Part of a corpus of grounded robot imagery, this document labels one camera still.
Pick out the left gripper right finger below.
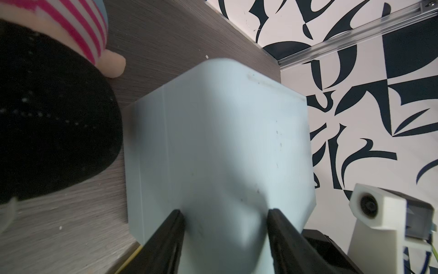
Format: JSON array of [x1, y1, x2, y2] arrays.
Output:
[[266, 209, 329, 274]]

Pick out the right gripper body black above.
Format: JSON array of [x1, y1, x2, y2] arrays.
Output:
[[302, 229, 363, 274]]

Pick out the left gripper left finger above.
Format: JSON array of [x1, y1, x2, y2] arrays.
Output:
[[120, 210, 185, 274]]

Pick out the light blue drawer box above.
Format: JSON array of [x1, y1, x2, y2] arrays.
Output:
[[122, 58, 316, 274]]

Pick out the plush doll black hair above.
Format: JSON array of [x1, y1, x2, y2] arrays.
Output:
[[1, 1, 126, 204]]

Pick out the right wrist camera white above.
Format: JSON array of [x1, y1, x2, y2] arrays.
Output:
[[348, 184, 436, 274]]

